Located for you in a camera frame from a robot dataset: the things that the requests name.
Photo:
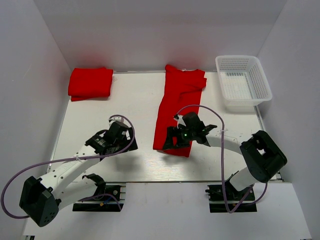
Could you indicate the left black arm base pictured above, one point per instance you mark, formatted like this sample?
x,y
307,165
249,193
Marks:
x,y
111,200

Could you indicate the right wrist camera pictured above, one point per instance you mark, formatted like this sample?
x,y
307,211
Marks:
x,y
179,119

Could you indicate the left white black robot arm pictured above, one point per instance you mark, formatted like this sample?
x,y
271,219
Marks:
x,y
42,198

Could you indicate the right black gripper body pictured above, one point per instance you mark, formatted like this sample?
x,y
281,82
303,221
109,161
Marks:
x,y
188,134

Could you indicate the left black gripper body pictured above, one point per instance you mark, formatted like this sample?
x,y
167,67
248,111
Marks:
x,y
121,144

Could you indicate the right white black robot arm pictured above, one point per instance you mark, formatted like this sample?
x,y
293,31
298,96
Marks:
x,y
263,158

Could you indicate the folded red t shirt stack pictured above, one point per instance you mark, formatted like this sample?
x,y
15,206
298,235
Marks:
x,y
90,83

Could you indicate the white plastic basket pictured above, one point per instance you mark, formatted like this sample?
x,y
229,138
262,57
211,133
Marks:
x,y
242,81

